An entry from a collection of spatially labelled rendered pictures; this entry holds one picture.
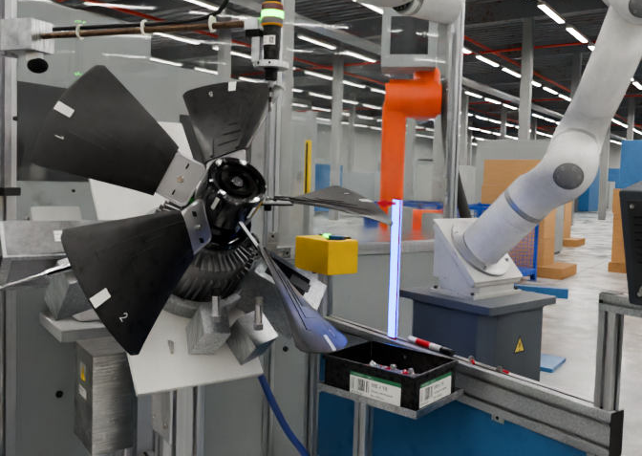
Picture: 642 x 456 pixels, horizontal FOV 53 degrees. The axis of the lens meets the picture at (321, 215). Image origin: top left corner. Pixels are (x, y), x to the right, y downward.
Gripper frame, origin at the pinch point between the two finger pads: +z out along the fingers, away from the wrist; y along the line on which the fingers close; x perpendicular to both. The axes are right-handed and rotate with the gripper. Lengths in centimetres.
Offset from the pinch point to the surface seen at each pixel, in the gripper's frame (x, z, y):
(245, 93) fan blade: -24.2, 16.1, 15.4
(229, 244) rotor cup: -56, 28, -2
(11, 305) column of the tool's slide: -76, 56, 58
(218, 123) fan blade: -31.6, 23.2, 13.7
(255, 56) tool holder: -18.9, 21.5, 1.3
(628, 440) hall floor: -166, -219, 49
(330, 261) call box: -64, -13, 21
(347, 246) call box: -60, -18, 21
